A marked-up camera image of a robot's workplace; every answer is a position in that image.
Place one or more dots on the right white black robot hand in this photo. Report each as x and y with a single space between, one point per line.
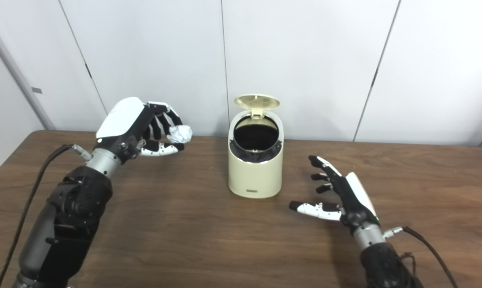
355 204

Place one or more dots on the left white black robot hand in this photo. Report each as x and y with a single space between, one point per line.
123 120

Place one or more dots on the white paper ball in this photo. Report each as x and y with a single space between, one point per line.
180 134

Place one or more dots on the cream round bin lid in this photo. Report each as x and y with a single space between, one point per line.
257 102

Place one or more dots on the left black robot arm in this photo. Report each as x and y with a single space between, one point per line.
73 216

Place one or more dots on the cream-colored desktop trash bin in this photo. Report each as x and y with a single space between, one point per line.
255 178

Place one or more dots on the black bin liner bag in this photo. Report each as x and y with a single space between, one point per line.
255 138

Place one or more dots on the small gray wall tag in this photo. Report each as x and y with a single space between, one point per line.
36 90

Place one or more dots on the gray wall corner post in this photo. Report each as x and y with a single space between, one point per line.
19 76

